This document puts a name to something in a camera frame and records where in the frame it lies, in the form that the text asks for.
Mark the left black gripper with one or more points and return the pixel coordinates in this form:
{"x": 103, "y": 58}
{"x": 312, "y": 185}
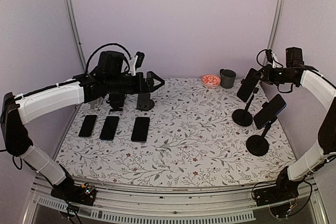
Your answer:
{"x": 149, "y": 87}

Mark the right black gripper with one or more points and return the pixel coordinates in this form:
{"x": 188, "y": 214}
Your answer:
{"x": 267, "y": 74}

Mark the black round base phone stand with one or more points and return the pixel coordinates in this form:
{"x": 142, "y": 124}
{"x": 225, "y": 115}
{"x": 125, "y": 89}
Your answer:
{"x": 144, "y": 102}

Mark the black folding phone stand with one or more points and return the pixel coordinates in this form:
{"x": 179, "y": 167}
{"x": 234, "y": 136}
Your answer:
{"x": 116, "y": 101}

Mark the white phone stand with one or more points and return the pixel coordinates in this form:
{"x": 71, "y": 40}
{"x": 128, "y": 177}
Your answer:
{"x": 95, "y": 104}

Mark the black phone blue edge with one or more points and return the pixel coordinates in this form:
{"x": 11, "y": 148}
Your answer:
{"x": 109, "y": 128}

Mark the black phone silver edge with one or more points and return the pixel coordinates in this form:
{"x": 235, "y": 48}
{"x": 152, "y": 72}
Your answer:
{"x": 88, "y": 126}

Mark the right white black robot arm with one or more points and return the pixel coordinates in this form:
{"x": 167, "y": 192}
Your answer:
{"x": 323, "y": 150}

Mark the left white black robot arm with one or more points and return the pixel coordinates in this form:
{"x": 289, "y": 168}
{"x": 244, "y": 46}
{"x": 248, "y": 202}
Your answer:
{"x": 19, "y": 110}

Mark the black blue phone on tall stand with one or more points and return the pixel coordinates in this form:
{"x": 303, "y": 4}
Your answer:
{"x": 267, "y": 113}

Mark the black tall round-base stand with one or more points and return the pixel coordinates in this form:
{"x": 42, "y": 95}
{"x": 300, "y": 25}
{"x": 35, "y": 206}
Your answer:
{"x": 257, "y": 145}

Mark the dark grey mug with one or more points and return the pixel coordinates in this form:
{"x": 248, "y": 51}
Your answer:
{"x": 227, "y": 78}

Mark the red white patterned bowl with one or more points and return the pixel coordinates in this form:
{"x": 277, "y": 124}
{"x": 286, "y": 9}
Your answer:
{"x": 210, "y": 80}

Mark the floral patterned table mat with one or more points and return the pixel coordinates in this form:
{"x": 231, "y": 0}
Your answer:
{"x": 192, "y": 142}

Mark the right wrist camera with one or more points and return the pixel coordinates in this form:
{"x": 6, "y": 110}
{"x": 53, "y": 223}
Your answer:
{"x": 272, "y": 60}

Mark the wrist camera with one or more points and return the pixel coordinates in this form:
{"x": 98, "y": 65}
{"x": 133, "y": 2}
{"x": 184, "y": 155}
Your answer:
{"x": 272, "y": 60}
{"x": 136, "y": 62}

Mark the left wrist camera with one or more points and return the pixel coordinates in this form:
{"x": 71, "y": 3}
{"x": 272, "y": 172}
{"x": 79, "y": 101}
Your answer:
{"x": 136, "y": 62}

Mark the right aluminium frame post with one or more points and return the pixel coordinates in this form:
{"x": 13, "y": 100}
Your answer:
{"x": 275, "y": 23}

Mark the aluminium frame post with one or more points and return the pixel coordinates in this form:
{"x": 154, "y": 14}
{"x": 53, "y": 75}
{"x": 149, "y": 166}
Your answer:
{"x": 75, "y": 33}
{"x": 275, "y": 23}

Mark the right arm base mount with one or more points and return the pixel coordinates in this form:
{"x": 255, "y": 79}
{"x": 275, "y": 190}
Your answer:
{"x": 264, "y": 193}

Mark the left aluminium frame post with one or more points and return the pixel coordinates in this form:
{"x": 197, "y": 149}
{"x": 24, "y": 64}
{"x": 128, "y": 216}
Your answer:
{"x": 75, "y": 33}

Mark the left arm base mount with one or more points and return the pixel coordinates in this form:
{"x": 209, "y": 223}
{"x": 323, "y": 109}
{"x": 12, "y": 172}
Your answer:
{"x": 84, "y": 194}

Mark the front aluminium rail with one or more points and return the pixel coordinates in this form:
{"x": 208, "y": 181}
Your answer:
{"x": 122, "y": 203}

